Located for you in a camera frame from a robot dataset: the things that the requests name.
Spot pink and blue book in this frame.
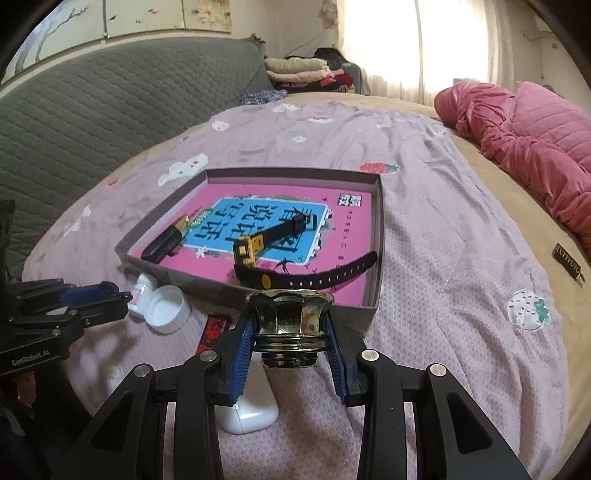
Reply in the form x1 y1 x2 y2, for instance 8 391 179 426
129 181 374 286

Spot white sheer curtains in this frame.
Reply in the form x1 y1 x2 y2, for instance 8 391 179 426
321 0 514 105

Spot black gold lipstick tube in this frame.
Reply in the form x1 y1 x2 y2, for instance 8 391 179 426
140 215 190 264

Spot pink quilted duvet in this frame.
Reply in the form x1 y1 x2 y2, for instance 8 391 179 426
434 81 590 253

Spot small white pill bottle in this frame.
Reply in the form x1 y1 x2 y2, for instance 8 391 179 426
128 273 159 319

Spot purple patterned bedsheet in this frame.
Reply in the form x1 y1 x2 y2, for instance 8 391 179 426
23 102 569 479

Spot white earbuds case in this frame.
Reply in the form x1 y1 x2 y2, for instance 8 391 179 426
215 356 279 435

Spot black and yellow wristwatch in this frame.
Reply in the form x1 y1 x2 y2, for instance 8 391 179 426
232 212 378 291

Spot shallow grey cardboard box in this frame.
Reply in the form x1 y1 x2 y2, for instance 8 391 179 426
115 167 385 308

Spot white bottle cap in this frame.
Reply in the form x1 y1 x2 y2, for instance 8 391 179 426
144 285 191 335

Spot grey quilted headboard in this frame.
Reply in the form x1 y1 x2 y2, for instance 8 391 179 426
1 36 270 276

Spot stack of folded clothes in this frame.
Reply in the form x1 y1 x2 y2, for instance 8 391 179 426
264 48 367 94

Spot red and black packet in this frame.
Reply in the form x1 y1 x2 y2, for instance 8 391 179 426
195 314 232 355

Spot small black labelled box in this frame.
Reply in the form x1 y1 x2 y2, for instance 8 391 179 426
552 243 586 285

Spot blossom wall painting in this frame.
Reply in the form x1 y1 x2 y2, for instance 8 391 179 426
3 0 232 81

